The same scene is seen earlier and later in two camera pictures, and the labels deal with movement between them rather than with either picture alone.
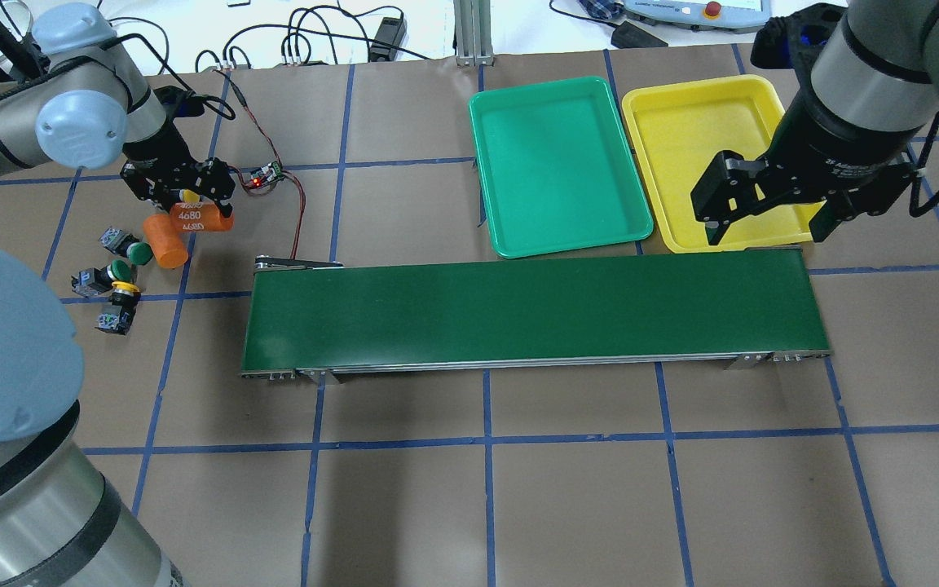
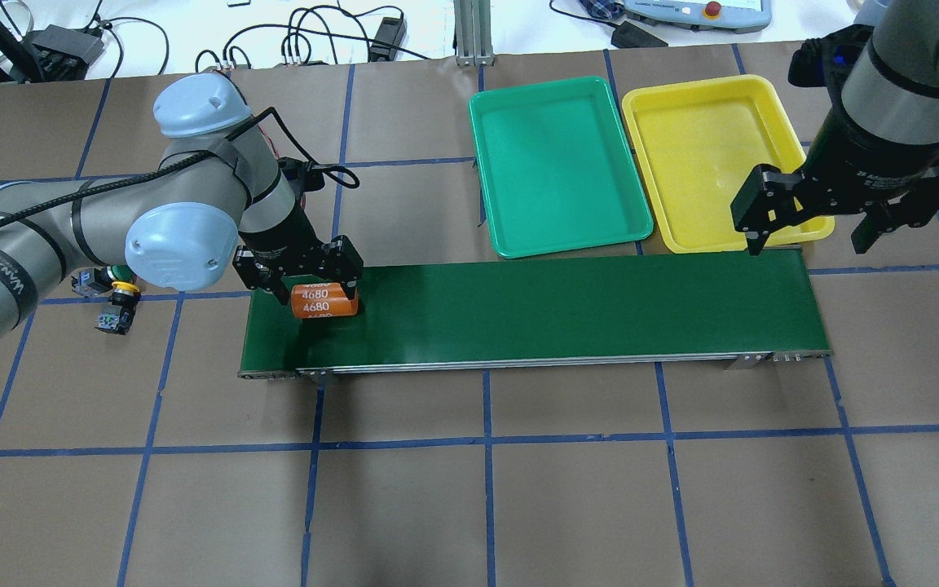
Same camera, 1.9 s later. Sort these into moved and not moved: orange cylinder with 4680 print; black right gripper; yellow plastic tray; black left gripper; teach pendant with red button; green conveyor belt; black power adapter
Moved: orange cylinder with 4680 print; black right gripper; black left gripper
Not moved: green conveyor belt; teach pendant with red button; black power adapter; yellow plastic tray
